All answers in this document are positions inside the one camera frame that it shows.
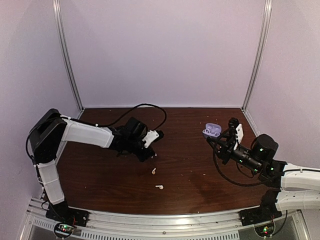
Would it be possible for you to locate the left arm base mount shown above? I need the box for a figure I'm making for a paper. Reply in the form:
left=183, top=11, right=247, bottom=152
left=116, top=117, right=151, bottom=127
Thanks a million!
left=45, top=207, right=89, bottom=239

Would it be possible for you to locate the black braided cable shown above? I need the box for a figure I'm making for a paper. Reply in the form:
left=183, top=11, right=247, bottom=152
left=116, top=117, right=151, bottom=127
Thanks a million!
left=96, top=103, right=168, bottom=131
left=212, top=129, right=263, bottom=187

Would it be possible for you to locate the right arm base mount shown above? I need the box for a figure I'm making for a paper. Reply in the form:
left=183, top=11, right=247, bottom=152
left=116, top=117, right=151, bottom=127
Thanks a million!
left=239, top=206, right=283, bottom=239

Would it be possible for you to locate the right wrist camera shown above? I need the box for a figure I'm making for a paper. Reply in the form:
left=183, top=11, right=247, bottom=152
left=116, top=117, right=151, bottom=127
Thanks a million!
left=228, top=117, right=244, bottom=145

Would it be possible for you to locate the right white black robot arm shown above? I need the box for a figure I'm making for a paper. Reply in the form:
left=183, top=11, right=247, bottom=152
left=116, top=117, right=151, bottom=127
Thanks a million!
left=206, top=129, right=320, bottom=221

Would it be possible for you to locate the left aluminium frame post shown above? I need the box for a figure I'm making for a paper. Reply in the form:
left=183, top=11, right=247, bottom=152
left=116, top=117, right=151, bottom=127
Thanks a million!
left=52, top=0, right=84, bottom=112

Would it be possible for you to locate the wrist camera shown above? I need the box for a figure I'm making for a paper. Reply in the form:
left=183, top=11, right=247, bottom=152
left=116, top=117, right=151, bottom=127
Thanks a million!
left=142, top=130, right=164, bottom=148
left=228, top=117, right=244, bottom=145

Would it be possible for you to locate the purple earbud charging case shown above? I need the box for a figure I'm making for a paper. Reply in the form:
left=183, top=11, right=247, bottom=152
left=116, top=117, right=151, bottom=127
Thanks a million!
left=202, top=122, right=222, bottom=139

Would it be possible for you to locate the right aluminium frame post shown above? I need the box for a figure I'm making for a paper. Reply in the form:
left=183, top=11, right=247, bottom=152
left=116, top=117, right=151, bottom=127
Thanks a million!
left=241, top=0, right=273, bottom=112

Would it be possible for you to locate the white stem earbud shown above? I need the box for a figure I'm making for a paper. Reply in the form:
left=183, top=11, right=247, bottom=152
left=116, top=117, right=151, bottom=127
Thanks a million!
left=155, top=184, right=164, bottom=190

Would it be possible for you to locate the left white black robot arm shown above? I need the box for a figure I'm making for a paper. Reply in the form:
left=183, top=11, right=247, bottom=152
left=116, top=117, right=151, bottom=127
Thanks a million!
left=25, top=108, right=164, bottom=222

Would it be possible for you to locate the left black braided cable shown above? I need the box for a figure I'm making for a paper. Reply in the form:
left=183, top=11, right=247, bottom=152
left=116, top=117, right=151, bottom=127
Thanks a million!
left=96, top=103, right=168, bottom=131

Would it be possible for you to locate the aluminium frame post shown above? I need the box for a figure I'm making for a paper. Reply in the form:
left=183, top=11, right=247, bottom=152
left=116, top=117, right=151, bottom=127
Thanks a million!
left=52, top=0, right=84, bottom=112
left=241, top=0, right=273, bottom=112

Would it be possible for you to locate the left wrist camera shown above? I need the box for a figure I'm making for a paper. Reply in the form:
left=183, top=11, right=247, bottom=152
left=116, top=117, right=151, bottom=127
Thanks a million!
left=142, top=130, right=164, bottom=148

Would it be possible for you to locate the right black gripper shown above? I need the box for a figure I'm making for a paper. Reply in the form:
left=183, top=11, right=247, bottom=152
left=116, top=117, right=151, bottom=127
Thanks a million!
left=207, top=133, right=263, bottom=174

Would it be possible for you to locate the right black braided cable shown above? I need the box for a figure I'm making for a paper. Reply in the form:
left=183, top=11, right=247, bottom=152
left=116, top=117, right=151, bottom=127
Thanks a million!
left=212, top=129, right=263, bottom=187

